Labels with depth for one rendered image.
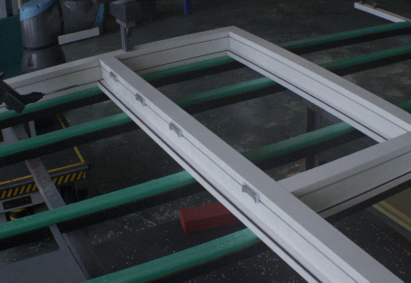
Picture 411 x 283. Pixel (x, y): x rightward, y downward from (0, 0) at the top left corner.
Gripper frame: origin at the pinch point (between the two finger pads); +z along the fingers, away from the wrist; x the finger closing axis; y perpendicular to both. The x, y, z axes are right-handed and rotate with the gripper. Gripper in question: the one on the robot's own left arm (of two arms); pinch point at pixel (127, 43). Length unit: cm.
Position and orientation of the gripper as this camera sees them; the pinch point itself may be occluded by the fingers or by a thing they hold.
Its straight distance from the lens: 176.4
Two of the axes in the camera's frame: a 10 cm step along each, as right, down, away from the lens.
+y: 8.8, -2.5, 3.9
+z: 0.6, 8.9, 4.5
